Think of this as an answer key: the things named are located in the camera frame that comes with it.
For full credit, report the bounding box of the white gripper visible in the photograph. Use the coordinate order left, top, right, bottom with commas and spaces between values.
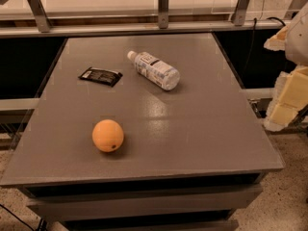
264, 3, 308, 132

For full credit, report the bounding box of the clear plastic water bottle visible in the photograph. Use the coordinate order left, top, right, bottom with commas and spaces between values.
127, 51, 180, 90

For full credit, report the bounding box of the grey drawer front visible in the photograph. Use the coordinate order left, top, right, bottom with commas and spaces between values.
27, 184, 263, 221

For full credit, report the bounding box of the black snack wrapper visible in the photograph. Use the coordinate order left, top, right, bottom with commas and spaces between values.
79, 67, 122, 87

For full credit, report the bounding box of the orange fruit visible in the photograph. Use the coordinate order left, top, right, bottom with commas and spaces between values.
92, 119, 124, 153

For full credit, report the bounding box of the black cable right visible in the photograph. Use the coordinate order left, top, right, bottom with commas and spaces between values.
244, 16, 287, 74

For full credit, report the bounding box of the right metal bracket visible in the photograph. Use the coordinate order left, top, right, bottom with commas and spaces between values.
231, 0, 250, 26

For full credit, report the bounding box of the metal bracket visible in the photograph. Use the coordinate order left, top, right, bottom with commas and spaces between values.
231, 0, 250, 26
27, 0, 51, 33
158, 0, 168, 29

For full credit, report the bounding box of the metal rail frame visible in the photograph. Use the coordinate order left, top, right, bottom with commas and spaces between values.
0, 19, 283, 39

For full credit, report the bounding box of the middle metal bracket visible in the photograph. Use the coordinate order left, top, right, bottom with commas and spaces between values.
158, 0, 168, 29

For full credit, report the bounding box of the left metal bracket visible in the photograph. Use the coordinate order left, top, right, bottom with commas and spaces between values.
27, 0, 51, 33

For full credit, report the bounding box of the black cable floor left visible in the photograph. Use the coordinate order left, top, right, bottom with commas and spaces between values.
0, 204, 48, 231

